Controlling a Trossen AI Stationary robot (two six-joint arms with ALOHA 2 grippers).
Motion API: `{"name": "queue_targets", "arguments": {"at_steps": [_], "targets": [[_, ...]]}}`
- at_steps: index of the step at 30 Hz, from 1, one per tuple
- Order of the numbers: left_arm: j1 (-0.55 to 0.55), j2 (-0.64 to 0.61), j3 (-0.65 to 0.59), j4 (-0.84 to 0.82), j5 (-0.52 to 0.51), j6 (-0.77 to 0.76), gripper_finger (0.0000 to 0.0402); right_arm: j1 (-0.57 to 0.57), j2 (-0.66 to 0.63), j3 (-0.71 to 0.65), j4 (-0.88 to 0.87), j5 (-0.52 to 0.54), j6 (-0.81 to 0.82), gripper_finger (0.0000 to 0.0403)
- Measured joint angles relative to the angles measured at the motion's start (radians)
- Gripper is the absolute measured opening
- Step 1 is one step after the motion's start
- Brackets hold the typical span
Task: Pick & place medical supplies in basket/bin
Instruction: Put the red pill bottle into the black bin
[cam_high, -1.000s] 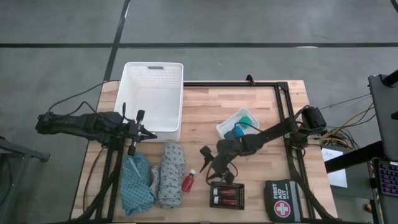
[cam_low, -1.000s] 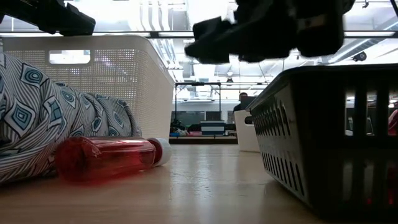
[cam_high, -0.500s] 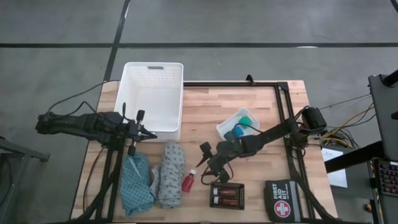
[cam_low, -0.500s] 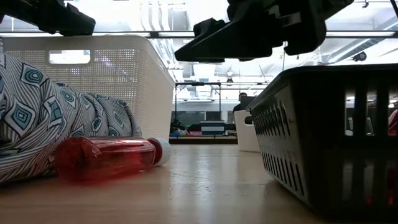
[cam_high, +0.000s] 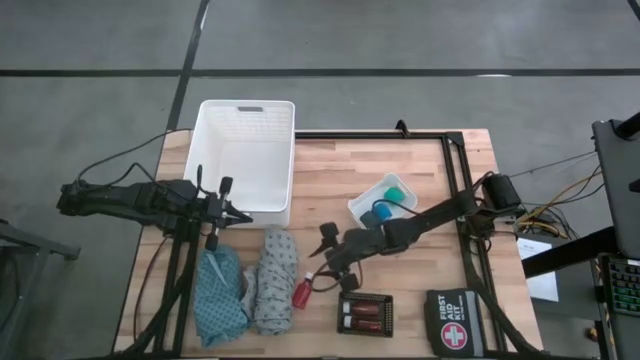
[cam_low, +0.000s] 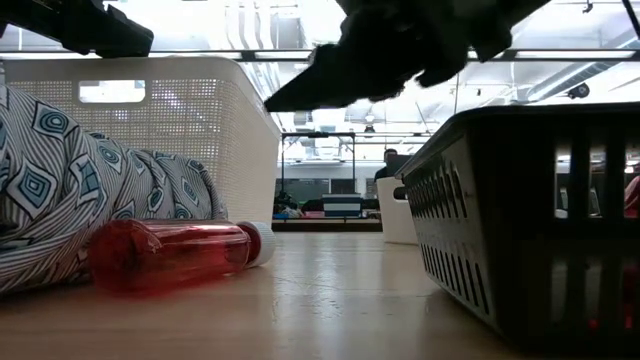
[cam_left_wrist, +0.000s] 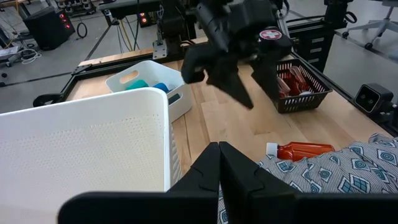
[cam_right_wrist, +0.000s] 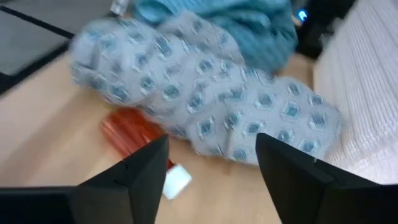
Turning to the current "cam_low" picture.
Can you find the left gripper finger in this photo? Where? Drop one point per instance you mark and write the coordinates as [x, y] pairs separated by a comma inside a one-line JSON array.
[[132, 37]]

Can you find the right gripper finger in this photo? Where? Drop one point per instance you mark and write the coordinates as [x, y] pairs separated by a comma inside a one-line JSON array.
[[320, 90]]

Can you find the large white perforated basket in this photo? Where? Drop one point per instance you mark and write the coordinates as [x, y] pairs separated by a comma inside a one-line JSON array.
[[200, 150]]

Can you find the small white plastic bin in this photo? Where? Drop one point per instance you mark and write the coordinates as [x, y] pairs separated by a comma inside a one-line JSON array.
[[395, 215]]

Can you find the grey patterned gown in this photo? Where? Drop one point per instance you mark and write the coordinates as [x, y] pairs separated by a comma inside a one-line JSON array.
[[60, 200]]

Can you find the black slotted plastic basket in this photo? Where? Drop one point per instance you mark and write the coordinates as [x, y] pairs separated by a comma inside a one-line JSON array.
[[525, 200]]

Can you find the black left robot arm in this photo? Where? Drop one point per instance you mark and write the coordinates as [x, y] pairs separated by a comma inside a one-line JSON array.
[[25, 15]]

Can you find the black overhead crossbar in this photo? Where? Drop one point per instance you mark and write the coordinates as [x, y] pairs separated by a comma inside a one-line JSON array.
[[280, 55]]

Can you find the person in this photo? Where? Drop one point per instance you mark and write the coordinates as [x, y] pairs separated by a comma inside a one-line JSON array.
[[390, 152]]

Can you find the black background monitor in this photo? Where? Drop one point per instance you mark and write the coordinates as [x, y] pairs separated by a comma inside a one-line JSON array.
[[402, 165]]

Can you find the blue and white box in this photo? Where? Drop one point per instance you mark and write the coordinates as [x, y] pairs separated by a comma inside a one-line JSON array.
[[342, 205]]

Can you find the black aluminium table frame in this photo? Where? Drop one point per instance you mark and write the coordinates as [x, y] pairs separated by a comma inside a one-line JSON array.
[[325, 226]]

